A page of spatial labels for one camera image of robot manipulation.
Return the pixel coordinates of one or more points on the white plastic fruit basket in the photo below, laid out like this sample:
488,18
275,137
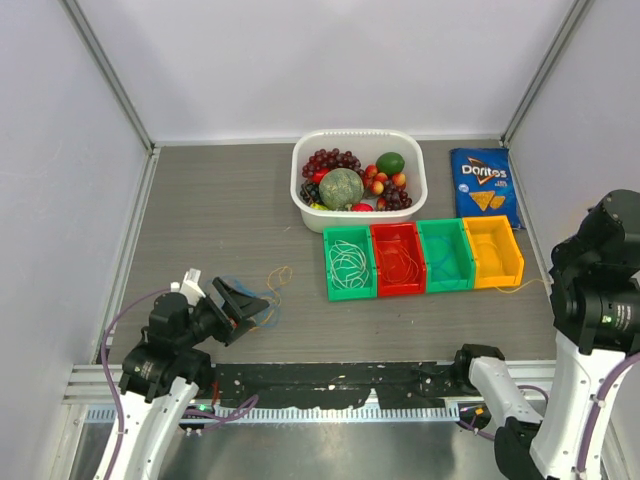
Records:
368,146

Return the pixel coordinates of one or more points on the blue Doritos chip bag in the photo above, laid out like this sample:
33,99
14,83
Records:
483,184

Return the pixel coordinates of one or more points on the white slotted cable duct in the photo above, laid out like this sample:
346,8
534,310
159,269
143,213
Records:
369,413

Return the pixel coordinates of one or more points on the yellow plastic bin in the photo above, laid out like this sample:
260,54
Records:
498,258

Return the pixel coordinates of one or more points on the red plastic bin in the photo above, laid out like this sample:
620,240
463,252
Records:
401,267

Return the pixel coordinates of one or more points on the dark red grape bunch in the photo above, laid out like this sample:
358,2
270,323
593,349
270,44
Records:
393,198

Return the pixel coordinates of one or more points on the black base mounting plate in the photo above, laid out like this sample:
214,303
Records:
340,385

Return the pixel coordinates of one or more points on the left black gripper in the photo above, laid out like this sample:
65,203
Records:
241,304

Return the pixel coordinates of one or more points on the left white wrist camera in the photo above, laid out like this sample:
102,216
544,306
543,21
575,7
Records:
189,287

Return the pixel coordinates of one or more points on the dark blue grape bunch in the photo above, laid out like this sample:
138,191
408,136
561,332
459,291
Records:
309,193

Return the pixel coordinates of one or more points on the right green plastic bin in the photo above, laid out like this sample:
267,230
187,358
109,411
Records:
449,261

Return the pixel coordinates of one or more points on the red yellow cherry cluster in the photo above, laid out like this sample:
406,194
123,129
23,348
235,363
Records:
377,182

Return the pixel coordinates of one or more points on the left green plastic bin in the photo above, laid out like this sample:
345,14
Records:
350,265

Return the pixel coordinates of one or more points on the green lime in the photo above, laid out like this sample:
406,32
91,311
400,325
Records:
390,163

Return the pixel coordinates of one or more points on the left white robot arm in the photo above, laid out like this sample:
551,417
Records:
166,370

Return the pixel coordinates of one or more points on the green plastic bin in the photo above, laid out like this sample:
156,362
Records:
350,265
449,261

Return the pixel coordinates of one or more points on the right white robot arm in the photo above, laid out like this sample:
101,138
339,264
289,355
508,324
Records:
595,303

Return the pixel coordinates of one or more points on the red apple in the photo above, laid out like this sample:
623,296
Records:
362,207

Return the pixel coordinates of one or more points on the green speckled melon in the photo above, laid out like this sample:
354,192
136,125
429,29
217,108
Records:
341,188

